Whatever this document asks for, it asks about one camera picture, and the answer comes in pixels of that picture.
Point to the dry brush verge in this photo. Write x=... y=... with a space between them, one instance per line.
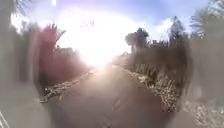
x=163 y=86

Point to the reddish bushes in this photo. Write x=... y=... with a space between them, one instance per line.
x=56 y=60

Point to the dry leaf litter strip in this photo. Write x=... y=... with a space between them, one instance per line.
x=60 y=88

